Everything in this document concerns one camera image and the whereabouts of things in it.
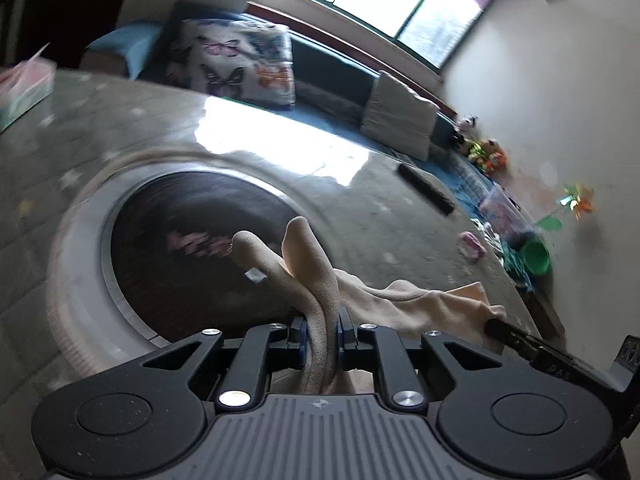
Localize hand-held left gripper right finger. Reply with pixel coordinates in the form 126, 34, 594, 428
336, 308, 506, 411

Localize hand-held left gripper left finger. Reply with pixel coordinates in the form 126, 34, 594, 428
142, 316, 309, 409

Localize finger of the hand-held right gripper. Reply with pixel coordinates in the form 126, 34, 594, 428
484, 317, 543, 362

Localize cream long-sleeve sweater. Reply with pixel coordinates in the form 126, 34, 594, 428
231, 216, 507, 396

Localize green plastic bowl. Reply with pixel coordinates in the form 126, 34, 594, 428
520, 239, 552, 276

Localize clear plastic storage container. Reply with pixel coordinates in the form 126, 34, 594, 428
479, 185, 537, 247

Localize colourful toy pinwheel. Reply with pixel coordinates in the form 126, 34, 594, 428
532, 182, 597, 233

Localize black remote control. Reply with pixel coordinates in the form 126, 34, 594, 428
397, 162, 456, 217

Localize pile of stuffed toys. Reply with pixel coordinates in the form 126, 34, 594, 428
452, 115, 509, 176

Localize beige cushion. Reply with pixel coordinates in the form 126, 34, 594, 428
361, 70, 441, 161

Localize dark blue sofa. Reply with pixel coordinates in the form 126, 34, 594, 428
82, 0, 471, 161

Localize butterfly print cushion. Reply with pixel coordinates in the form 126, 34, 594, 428
167, 19, 296, 108

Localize light blue cushion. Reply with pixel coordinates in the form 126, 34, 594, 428
82, 21, 166, 78

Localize tissue box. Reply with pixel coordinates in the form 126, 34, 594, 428
0, 42, 57, 131

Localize pink hair tie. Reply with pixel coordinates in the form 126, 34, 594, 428
459, 231, 487, 262

